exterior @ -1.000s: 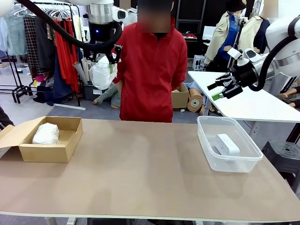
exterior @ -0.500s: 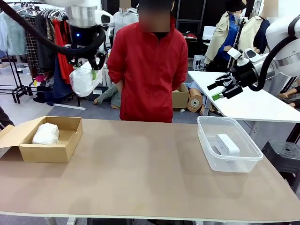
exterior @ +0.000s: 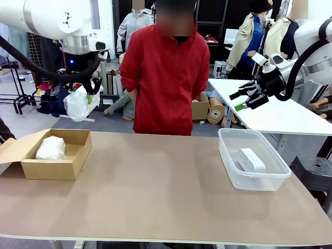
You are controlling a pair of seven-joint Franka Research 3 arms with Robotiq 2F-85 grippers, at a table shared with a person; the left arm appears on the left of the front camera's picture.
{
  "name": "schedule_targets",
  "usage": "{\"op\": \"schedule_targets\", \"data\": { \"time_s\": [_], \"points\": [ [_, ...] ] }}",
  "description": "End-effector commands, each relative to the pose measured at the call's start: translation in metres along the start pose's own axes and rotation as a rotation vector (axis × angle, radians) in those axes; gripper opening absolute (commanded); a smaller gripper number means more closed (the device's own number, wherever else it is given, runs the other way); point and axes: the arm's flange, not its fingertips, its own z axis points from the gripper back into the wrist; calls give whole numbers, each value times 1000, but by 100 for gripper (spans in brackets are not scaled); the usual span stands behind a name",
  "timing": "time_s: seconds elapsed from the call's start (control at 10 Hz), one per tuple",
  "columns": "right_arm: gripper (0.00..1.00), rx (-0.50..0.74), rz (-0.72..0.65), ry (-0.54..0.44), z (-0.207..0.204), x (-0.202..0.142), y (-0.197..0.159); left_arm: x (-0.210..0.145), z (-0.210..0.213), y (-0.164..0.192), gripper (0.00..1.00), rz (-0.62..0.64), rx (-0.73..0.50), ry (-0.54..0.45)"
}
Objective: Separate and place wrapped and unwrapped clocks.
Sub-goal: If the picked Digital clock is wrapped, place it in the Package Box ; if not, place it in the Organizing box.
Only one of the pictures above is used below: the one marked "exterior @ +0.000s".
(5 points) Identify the large bubble-wrapped clock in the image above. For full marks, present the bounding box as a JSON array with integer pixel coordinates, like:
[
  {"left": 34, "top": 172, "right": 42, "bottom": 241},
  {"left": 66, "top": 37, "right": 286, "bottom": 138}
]
[{"left": 35, "top": 135, "right": 66, "bottom": 160}]

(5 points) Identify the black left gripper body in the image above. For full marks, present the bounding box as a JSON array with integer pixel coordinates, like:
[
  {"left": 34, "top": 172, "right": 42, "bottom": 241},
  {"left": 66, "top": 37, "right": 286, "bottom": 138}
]
[{"left": 65, "top": 54, "right": 101, "bottom": 84}]

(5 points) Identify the black right arm hose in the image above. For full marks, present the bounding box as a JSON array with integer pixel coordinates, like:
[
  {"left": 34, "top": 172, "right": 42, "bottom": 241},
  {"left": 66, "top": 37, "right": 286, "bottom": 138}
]
[{"left": 274, "top": 43, "right": 332, "bottom": 102}]

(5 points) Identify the slim bubble-wrapped clock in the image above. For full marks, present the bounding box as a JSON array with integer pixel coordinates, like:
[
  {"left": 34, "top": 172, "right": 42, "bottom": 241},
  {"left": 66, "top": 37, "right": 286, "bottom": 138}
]
[{"left": 63, "top": 85, "right": 101, "bottom": 122}]

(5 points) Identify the black arm hose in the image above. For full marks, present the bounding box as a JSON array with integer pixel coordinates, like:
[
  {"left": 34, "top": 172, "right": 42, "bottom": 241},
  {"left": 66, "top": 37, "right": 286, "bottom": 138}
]
[
  {"left": 274, "top": 43, "right": 332, "bottom": 102},
  {"left": 0, "top": 35, "right": 101, "bottom": 84}
]

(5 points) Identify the mannequin in green clothes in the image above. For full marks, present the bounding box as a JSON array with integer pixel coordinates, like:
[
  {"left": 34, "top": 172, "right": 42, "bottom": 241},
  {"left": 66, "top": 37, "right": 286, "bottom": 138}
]
[{"left": 103, "top": 89, "right": 136, "bottom": 121}]

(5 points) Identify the white work table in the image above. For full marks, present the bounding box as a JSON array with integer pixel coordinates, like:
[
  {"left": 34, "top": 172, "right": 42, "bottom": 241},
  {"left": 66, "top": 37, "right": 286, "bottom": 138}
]
[{"left": 207, "top": 78, "right": 332, "bottom": 137}]

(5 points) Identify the black cable sleeve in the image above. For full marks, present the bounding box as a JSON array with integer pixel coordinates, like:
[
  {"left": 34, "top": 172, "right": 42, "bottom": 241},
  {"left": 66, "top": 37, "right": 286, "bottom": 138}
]
[{"left": 0, "top": 116, "right": 16, "bottom": 144}]

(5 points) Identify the black plastic stool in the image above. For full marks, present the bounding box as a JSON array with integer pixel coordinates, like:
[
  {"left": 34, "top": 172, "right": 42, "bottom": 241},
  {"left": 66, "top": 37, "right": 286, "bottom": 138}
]
[{"left": 289, "top": 155, "right": 332, "bottom": 205}]

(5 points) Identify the black bucket hat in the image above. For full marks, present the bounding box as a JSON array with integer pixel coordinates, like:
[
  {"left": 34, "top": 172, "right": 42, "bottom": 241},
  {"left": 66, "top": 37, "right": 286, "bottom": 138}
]
[{"left": 249, "top": 0, "right": 273, "bottom": 13}]

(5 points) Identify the mannequin in beige coat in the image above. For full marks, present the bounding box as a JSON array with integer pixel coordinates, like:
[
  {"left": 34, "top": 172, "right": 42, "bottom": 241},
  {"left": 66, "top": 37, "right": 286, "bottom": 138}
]
[{"left": 226, "top": 0, "right": 273, "bottom": 80}]

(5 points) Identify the dark clothes pile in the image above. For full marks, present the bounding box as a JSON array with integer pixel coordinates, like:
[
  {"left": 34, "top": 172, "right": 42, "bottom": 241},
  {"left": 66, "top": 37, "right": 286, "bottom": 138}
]
[{"left": 36, "top": 82, "right": 68, "bottom": 118}]

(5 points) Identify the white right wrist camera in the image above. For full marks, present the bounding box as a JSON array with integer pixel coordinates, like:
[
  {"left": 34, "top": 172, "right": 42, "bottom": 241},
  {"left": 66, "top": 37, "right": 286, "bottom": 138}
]
[{"left": 251, "top": 53, "right": 269, "bottom": 67}]

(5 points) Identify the black left arm hose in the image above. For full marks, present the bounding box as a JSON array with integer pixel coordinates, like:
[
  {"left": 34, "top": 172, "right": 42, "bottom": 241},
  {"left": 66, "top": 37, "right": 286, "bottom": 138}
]
[{"left": 0, "top": 35, "right": 101, "bottom": 84}]

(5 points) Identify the open brown cardboard box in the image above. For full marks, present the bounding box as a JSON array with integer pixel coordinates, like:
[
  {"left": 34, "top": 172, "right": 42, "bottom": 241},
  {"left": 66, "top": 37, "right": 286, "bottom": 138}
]
[{"left": 0, "top": 128, "right": 93, "bottom": 181}]

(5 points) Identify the white table leg frame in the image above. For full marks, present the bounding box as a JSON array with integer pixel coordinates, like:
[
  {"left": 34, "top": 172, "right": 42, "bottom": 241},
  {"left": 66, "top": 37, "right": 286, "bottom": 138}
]
[{"left": 49, "top": 240, "right": 86, "bottom": 249}]

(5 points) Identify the grey storage bin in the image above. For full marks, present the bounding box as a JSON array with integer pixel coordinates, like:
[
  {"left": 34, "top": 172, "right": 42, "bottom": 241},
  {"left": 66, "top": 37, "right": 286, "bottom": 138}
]
[{"left": 95, "top": 92, "right": 124, "bottom": 112}]

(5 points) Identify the black metal stand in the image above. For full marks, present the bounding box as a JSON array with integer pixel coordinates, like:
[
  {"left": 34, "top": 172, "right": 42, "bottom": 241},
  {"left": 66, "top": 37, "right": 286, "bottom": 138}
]
[{"left": 0, "top": 62, "right": 37, "bottom": 115}]

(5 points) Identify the bare reclining mannequin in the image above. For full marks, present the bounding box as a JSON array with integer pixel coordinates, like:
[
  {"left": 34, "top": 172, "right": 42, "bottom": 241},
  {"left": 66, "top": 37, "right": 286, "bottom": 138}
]
[{"left": 308, "top": 87, "right": 332, "bottom": 119}]

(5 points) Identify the clear plastic container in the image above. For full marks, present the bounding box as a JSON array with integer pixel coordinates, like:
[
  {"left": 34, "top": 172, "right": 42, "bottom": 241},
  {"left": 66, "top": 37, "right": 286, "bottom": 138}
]
[{"left": 217, "top": 128, "right": 292, "bottom": 192}]

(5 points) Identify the black tripod pole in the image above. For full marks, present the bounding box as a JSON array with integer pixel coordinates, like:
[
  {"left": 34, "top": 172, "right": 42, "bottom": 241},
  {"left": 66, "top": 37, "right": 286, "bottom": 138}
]
[{"left": 251, "top": 18, "right": 275, "bottom": 81}]

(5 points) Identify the small brown cardboard box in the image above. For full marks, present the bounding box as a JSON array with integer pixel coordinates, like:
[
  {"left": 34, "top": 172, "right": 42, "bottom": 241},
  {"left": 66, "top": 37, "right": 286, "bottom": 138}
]
[{"left": 191, "top": 92, "right": 211, "bottom": 121}]

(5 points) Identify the small white box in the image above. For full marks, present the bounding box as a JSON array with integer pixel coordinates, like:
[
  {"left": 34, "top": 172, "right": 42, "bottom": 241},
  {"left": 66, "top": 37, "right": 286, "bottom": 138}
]
[{"left": 237, "top": 147, "right": 266, "bottom": 179}]

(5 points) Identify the person in red jacket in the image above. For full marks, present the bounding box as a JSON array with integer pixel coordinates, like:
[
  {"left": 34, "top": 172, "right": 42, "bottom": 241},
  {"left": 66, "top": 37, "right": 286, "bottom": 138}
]
[{"left": 119, "top": 0, "right": 211, "bottom": 136}]

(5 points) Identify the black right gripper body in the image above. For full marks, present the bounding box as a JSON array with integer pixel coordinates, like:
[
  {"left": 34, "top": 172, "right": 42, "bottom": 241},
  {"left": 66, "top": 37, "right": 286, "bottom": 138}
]
[{"left": 255, "top": 70, "right": 286, "bottom": 96}]

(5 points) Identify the brown cardboard spool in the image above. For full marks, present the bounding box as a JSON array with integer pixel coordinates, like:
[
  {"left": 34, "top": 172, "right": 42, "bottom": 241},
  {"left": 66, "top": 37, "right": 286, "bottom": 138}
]
[{"left": 206, "top": 97, "right": 226, "bottom": 127}]

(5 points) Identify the mannequin in cream vest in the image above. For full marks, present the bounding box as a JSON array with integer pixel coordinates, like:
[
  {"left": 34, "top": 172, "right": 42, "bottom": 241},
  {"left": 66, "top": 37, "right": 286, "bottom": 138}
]
[{"left": 261, "top": 10, "right": 303, "bottom": 63}]

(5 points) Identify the tall grey paper roll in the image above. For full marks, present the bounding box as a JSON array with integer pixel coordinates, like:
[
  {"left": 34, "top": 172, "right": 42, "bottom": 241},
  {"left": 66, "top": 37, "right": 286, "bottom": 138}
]
[{"left": 100, "top": 63, "right": 108, "bottom": 94}]

